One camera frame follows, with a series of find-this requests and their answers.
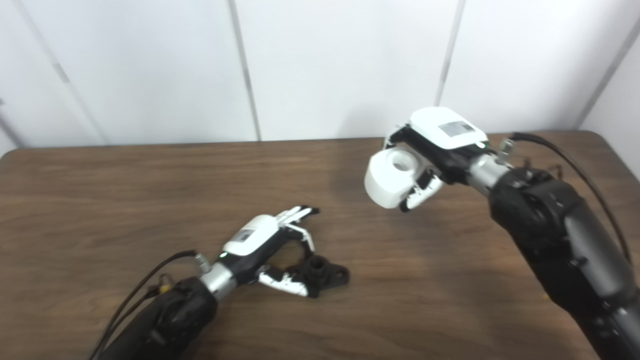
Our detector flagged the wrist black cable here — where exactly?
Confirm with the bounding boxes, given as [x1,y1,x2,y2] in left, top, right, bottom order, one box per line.
[87,250,211,360]
[497,131,633,266]

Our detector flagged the black flanged holder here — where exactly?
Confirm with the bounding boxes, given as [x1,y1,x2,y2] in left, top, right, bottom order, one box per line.
[292,255,351,299]

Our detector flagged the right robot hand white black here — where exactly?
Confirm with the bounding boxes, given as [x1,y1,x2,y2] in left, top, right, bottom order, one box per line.
[382,106,490,213]

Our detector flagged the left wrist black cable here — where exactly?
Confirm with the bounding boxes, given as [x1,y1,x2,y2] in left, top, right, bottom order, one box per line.
[87,250,211,360]

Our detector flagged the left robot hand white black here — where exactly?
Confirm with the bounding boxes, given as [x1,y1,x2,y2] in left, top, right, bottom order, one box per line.
[219,205,321,298]

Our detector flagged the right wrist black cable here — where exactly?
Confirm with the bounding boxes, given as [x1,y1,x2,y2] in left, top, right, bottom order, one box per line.
[497,131,633,266]

